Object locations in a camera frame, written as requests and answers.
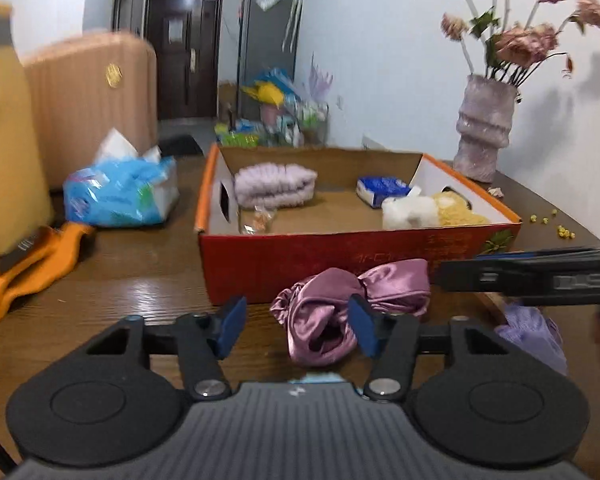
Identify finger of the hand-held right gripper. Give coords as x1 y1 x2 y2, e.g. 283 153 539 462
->
436 243 600 293

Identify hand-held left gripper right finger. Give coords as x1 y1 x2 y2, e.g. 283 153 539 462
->
348 294 508 406

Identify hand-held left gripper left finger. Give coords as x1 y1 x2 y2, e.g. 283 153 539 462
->
82 296 248 403

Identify mauve satin cloth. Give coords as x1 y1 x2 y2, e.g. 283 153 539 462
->
270 258 432 367

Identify yellow and white plush toy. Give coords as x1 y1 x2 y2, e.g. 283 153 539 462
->
381 187 491 231

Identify red cardboard box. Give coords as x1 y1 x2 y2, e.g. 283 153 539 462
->
194 143 522 306

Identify blue pocket tissue packet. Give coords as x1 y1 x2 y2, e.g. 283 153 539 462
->
356 176 413 208

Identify purple fluffy headband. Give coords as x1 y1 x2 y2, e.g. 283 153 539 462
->
234 162 318 210

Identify blue soft tissue pack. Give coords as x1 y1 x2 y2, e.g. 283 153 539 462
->
62 128 180 227

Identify scattered yellow flower crumbs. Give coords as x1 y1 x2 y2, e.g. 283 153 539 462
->
529 208 578 241

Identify clear snack packet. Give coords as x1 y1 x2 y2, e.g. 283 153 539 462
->
240 207 278 235

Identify pink ceramic vase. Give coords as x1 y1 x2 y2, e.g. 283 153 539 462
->
452 74 520 183

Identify dark doormat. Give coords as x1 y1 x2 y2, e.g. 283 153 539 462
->
159 135 203 158

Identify dried pink roses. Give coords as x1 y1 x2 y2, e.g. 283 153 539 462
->
430 0 600 86

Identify purple paper decoration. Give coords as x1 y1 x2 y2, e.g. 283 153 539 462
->
305 52 335 106

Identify dark brown entrance door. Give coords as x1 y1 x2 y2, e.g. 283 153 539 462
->
145 0 223 121

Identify pink ribbed suitcase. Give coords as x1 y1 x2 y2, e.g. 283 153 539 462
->
20 30 158 191

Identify yellow thermos jug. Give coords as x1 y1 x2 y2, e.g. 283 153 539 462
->
0 2 56 258

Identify grey refrigerator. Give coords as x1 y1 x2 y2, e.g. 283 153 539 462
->
237 0 303 106

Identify paper notice on door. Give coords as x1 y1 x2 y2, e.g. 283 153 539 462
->
166 14 186 45

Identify hanging folded umbrella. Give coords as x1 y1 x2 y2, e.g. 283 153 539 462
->
282 0 303 53

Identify orange strap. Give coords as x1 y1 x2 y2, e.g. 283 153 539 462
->
0 222 96 336

